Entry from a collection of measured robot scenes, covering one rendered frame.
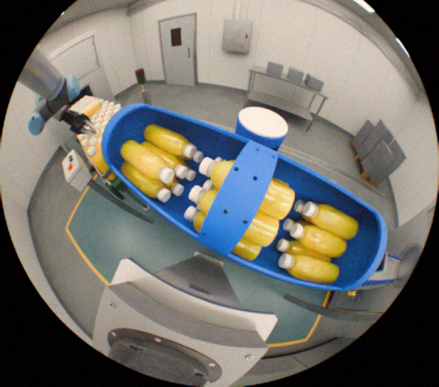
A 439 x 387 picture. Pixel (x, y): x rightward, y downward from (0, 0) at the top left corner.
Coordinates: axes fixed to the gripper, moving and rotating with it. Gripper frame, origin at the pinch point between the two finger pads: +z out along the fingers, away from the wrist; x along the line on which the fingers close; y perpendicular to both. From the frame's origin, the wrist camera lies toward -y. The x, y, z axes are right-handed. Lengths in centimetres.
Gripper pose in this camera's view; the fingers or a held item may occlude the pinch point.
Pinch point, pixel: (93, 131)
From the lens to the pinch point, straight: 73.8
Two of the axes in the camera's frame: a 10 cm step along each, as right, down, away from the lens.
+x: 4.9, -8.6, 1.6
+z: 1.1, 2.5, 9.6
